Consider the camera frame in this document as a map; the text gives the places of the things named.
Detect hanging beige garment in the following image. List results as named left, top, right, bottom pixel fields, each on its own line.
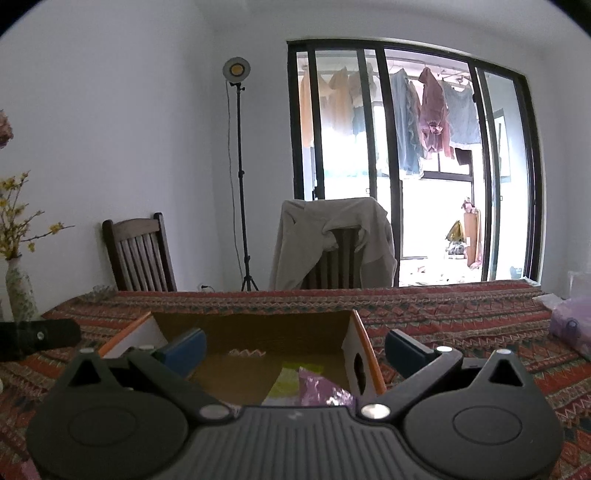
left=299, top=66, right=366, bottom=149

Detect black framed sliding door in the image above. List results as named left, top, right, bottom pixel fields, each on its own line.
left=287, top=39, right=544, bottom=288

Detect purple snack packet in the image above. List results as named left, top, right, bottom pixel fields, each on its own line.
left=297, top=366, right=356, bottom=407

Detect purple plastic tissue pack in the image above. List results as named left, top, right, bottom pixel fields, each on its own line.
left=533, top=271, right=591, bottom=363

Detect wooden board on balcony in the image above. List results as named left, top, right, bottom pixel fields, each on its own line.
left=461, top=198, right=484, bottom=269

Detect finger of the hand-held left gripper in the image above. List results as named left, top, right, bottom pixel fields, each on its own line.
left=0, top=318, right=82, bottom=363

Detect hanging long blue garment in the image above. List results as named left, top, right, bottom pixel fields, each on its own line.
left=390, top=68, right=425, bottom=180

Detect dried rose bouquet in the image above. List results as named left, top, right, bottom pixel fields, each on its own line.
left=0, top=109, right=15, bottom=149

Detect black light stand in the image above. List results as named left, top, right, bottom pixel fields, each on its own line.
left=222, top=56, right=260, bottom=293

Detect wooden chair under jacket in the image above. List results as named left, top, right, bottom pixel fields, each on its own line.
left=300, top=228, right=366, bottom=291

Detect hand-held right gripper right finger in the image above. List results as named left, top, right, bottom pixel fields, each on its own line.
left=358, top=329, right=534, bottom=421

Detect hanging light blue skirt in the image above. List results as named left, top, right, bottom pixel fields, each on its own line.
left=440, top=80, right=482, bottom=149

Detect cardboard box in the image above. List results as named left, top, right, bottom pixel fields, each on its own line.
left=99, top=309, right=387, bottom=408

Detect yellow balcony item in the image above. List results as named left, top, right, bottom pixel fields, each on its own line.
left=445, top=220, right=467, bottom=260

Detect yellow flower twigs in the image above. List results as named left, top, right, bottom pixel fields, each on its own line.
left=0, top=170, right=75, bottom=260

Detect small patterned white vase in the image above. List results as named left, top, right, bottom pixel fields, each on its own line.
left=5, top=256, right=40, bottom=322

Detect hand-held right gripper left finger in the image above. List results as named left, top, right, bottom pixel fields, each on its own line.
left=55, top=329, right=236, bottom=421

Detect green white snack bar packet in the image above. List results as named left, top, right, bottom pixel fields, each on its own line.
left=262, top=364, right=303, bottom=407

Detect dark wooden chair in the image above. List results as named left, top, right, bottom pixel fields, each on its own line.
left=102, top=212, right=178, bottom=293

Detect hanging maroon shirt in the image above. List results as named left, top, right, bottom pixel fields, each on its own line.
left=417, top=66, right=456, bottom=160

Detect beige jacket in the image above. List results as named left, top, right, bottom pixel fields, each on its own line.
left=269, top=197, right=398, bottom=291

